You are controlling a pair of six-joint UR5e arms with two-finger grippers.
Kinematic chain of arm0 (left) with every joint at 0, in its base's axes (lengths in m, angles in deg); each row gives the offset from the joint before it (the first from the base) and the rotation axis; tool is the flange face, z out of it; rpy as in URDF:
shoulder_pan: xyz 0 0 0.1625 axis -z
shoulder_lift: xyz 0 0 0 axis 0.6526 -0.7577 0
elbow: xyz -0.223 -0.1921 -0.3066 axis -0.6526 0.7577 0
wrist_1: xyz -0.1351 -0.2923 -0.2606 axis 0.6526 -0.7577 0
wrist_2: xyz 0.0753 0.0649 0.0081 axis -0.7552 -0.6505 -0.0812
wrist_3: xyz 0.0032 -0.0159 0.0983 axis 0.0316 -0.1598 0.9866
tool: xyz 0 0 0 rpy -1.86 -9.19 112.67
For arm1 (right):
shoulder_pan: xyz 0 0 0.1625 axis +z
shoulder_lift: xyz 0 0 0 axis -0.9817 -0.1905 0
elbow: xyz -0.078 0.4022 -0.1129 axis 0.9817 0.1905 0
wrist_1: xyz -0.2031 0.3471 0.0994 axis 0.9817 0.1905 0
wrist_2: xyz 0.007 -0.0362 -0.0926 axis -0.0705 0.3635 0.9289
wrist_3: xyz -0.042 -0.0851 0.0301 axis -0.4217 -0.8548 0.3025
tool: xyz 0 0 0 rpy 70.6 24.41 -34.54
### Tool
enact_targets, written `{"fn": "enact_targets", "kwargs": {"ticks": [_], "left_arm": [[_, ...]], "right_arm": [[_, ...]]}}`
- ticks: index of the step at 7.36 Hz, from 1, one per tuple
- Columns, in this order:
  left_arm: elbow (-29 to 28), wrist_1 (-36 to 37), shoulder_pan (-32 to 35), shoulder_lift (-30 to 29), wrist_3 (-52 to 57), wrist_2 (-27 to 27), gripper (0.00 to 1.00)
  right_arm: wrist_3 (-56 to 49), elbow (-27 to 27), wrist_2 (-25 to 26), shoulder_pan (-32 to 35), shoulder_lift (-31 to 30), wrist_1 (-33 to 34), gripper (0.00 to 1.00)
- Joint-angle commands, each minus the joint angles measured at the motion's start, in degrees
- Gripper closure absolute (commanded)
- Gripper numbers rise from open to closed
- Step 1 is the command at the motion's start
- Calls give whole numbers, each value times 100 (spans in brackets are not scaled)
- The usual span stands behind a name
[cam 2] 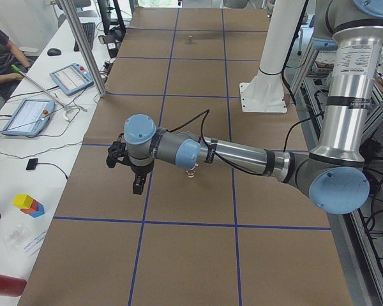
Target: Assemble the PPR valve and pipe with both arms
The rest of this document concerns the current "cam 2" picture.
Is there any black computer mouse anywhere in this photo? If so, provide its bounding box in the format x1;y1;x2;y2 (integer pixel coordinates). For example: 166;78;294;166
47;48;62;57

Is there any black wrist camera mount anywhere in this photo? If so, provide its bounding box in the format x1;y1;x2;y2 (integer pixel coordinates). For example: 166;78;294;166
106;133;131;168

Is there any seated person in grey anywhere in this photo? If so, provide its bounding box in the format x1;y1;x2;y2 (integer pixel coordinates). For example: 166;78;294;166
0;30;31;100

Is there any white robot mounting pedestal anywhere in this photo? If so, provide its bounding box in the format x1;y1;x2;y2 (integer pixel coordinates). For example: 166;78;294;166
239;0;306;113

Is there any black keyboard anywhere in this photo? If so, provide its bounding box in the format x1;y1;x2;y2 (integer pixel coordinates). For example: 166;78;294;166
81;22;96;50

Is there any near blue teach pendant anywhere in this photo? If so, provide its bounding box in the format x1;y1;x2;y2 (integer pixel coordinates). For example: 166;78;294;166
1;98;55;136

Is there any yellow wooden block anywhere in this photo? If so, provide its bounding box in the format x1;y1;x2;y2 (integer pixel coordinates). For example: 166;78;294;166
13;194;34;209

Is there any blue wooden block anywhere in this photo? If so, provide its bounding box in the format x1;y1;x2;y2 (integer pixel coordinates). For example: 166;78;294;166
29;203;45;218

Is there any far blue teach pendant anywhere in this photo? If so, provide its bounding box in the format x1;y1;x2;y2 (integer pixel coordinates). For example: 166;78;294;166
49;63;93;96

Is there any red wooden block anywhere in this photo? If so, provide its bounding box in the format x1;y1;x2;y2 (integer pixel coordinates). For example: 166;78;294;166
20;200;40;215

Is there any white brass PPR valve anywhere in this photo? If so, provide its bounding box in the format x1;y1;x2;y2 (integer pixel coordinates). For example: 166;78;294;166
186;163;199;179

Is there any aluminium frame post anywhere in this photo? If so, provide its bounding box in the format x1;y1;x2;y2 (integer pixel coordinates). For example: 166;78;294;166
59;0;106;98

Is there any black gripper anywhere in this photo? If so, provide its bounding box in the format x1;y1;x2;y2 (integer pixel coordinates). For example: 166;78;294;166
130;160;153;194

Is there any brown paper table mat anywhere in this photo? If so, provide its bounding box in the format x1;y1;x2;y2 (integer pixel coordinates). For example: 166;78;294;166
20;8;352;305

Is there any metal rod green tip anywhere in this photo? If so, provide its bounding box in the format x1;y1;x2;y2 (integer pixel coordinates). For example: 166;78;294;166
11;64;87;112

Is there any red cylinder bottle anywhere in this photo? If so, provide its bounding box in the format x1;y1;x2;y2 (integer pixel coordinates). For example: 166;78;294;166
0;274;27;297

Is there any small black puck device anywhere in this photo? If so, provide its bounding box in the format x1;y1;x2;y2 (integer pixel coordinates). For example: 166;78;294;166
26;158;38;171

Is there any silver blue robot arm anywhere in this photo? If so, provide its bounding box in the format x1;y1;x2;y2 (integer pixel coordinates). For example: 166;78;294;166
122;1;383;214

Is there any clear plastic bag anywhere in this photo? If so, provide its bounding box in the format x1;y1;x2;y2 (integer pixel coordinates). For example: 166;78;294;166
3;224;31;254

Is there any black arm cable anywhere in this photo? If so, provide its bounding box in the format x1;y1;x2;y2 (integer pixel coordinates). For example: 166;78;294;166
165;108;326;177

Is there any blue teach pendant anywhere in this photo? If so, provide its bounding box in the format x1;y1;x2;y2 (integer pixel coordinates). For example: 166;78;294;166
1;98;55;136
49;63;93;96

